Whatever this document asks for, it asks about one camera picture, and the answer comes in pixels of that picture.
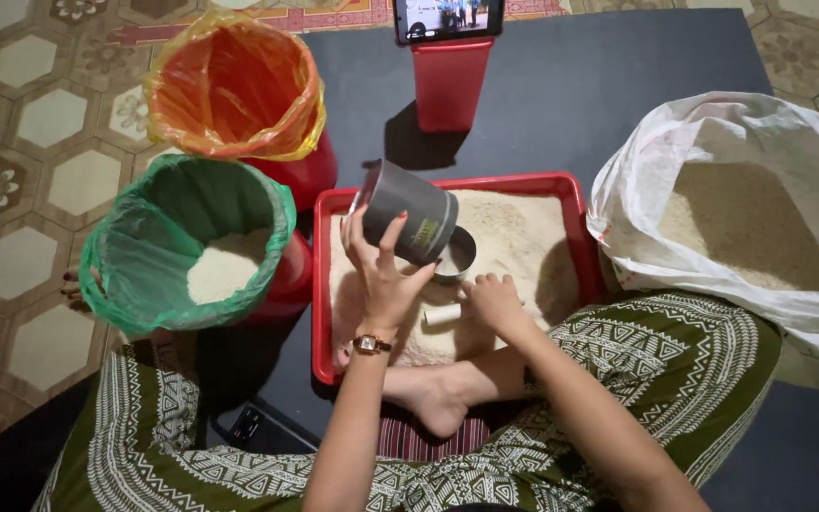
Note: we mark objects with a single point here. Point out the person's foot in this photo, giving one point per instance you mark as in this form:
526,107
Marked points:
79,288
438,395

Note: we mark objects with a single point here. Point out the green plastic bag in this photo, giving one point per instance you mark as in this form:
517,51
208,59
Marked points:
161,220

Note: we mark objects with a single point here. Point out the gold wristwatch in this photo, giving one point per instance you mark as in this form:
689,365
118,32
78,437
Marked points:
370,344

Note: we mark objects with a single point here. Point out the person's left foot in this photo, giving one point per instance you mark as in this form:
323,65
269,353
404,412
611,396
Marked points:
79,288

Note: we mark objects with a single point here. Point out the rice in green bag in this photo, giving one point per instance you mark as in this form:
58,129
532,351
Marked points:
228,267

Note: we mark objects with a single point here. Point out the dark grey floor mat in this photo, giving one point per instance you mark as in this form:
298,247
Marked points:
573,99

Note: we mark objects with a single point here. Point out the small metal cup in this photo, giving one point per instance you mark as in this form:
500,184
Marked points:
461,257

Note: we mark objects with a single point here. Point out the red striped cloth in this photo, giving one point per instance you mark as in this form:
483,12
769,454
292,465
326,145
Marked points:
409,441

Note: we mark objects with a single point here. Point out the red plastic tray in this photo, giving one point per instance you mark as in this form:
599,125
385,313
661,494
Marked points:
321,284

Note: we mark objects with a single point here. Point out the black tablet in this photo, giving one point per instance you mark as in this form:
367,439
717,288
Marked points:
447,18

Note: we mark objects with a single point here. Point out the orange plastic bag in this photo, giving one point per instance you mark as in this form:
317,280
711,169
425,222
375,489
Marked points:
232,85

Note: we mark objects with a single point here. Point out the green patterned skirt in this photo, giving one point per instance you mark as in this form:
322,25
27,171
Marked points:
665,348

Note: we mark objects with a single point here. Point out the black flat device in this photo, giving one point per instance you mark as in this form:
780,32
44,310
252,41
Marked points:
253,426

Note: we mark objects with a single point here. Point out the white woven sack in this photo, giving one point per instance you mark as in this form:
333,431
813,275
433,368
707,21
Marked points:
708,128

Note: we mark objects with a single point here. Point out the grey metal can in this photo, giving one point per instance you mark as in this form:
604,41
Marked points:
409,206

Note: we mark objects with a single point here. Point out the red bucket with orange bag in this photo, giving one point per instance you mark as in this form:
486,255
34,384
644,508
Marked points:
306,174

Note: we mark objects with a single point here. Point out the rice heap in tray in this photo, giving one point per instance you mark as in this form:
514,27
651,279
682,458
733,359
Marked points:
516,234

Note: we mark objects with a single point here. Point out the person's right hand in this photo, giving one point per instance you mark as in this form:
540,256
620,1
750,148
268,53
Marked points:
498,306

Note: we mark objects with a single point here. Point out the person's right foot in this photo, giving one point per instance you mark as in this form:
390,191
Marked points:
438,395

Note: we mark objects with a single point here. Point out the person's right fingers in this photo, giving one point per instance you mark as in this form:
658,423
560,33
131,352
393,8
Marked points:
484,286

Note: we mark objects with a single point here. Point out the person's left hand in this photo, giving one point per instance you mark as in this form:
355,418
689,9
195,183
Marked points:
381,284

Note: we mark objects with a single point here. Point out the red bucket with green bag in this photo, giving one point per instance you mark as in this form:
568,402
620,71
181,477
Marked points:
288,281

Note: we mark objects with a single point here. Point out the rice in white sack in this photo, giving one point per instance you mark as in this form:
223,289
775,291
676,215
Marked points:
736,220

